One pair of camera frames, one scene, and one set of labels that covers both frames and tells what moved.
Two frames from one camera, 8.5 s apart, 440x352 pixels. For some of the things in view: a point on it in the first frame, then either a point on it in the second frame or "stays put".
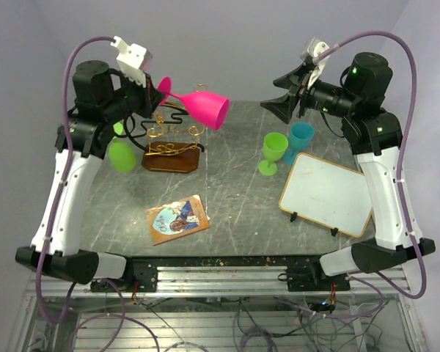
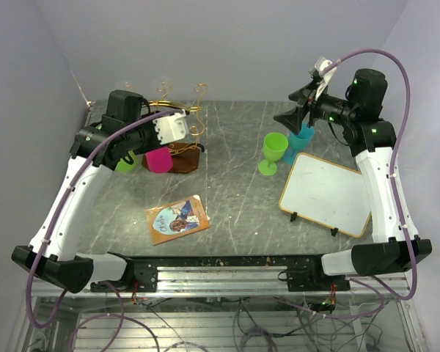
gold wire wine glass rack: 172,150 stays put
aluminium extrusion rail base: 221,281 stays put
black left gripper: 151,95 → 156,140
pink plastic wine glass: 211,109 → 159,160
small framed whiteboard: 327,194 stays put
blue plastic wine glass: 301,134 stays put
